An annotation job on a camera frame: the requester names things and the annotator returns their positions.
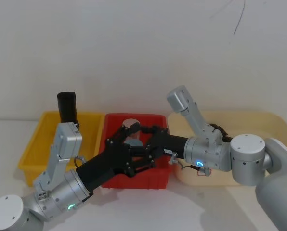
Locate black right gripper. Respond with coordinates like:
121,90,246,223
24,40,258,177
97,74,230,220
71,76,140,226
140,124,189,165

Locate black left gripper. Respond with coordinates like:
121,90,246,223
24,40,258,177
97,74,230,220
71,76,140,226
75,122,158,193

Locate pale round item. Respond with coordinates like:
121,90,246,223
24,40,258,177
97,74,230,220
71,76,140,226
123,117,141,128

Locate grey-blue round item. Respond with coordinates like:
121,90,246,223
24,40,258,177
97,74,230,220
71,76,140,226
125,138,144,147

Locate red plastic bin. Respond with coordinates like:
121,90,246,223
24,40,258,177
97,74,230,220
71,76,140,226
99,113,175,190

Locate white table cloth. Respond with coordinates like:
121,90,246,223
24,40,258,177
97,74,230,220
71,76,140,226
0,113,287,231

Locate black cylinder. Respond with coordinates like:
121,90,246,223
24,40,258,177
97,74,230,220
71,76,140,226
56,91,80,128

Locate yellow plastic bin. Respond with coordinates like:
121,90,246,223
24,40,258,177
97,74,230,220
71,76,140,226
18,110,106,187

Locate cream plastic tray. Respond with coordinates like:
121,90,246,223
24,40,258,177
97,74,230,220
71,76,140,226
167,110,287,187

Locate thin cable with silver plug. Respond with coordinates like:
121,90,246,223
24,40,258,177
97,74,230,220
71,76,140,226
168,152,212,177
73,155,88,167

